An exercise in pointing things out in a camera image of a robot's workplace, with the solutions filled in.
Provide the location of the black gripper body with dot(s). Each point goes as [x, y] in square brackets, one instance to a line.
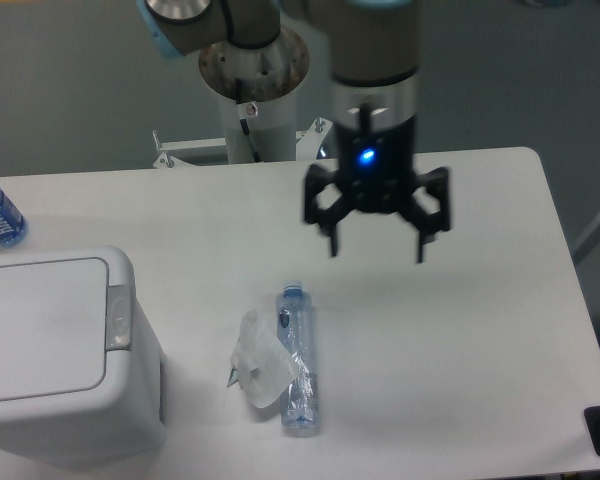
[375, 168]

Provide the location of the white plastic trash can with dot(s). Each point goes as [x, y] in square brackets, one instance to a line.
[81, 369]

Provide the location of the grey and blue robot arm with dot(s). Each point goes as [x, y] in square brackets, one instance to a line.
[374, 59]

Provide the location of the crumpled white plastic wrapper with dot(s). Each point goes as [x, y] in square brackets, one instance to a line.
[259, 363]

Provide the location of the clear empty plastic bottle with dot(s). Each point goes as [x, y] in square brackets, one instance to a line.
[296, 330]

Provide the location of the white metal base frame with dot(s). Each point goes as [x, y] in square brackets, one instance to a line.
[311, 144]

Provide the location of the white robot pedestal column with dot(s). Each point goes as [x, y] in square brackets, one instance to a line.
[256, 92]

